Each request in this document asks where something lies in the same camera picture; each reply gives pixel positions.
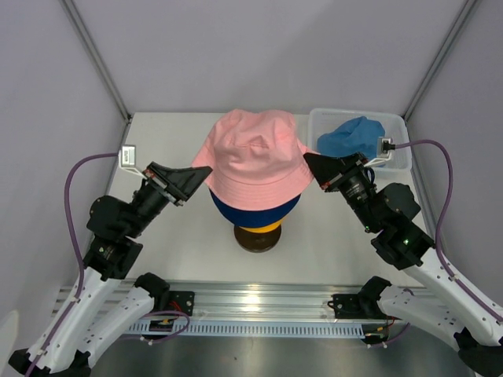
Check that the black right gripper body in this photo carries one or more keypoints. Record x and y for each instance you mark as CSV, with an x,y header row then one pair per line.
x,y
353,184

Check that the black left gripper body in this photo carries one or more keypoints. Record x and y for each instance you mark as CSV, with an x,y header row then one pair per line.
x,y
151,201

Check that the pink bucket hat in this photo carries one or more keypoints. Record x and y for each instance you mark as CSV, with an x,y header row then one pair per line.
x,y
256,159

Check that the dark blue bucket hat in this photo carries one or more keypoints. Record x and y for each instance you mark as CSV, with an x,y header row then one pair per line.
x,y
254,218

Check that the yellow bucket hat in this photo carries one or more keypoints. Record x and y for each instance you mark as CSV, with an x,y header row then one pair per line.
x,y
265,229

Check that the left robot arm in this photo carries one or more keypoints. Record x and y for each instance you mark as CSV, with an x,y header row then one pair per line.
x,y
76,339

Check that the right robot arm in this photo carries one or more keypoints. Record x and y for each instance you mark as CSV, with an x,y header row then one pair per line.
x,y
468,320

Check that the light blue bucket hat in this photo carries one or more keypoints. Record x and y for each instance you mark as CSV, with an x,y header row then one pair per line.
x,y
357,135

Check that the white plastic basket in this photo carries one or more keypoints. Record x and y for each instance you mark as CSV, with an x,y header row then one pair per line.
x,y
324,120

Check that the brown round hat stand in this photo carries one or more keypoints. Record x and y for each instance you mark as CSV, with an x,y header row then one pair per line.
x,y
257,242

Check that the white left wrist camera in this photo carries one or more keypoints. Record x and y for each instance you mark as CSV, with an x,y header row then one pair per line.
x,y
127,159

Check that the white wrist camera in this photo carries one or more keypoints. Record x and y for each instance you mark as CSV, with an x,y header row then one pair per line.
x,y
127,159
384,152

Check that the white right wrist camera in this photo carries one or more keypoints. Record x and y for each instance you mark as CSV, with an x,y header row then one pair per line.
x,y
384,152

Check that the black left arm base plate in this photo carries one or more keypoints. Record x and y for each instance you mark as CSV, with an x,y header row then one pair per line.
x,y
181,301

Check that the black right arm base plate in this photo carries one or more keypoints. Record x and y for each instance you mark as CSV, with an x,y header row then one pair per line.
x,y
355,306

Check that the aluminium mounting rail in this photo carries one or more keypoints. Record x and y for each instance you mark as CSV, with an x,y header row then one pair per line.
x,y
216,301

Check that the white slotted cable duct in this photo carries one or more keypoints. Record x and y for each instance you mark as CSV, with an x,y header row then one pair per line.
x,y
297,330

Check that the aluminium frame post left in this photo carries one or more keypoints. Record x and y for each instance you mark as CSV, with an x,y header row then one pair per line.
x,y
83,34

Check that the aluminium frame post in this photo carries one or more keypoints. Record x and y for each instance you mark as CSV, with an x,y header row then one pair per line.
x,y
83,34
446,47

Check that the aluminium frame post right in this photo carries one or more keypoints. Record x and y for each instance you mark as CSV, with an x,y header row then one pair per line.
x,y
446,47

